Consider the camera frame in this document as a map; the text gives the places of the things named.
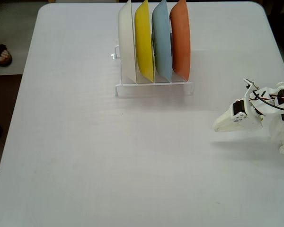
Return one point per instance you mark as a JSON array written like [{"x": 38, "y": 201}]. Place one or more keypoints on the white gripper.
[{"x": 242, "y": 122}]

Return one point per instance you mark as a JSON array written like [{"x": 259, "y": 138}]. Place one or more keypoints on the orange plate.
[{"x": 181, "y": 42}]

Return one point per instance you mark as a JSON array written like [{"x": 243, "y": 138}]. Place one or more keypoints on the light blue plate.
[{"x": 161, "y": 42}]

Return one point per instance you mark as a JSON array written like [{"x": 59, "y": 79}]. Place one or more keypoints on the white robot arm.
[{"x": 279, "y": 127}]

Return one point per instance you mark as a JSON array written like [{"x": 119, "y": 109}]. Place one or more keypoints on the yellow plate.
[{"x": 143, "y": 42}]

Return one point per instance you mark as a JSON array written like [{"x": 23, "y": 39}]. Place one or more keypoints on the white plate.
[{"x": 126, "y": 42}]

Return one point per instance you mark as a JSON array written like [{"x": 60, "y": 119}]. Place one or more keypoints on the foot in black sandal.
[{"x": 0, "y": 55}]

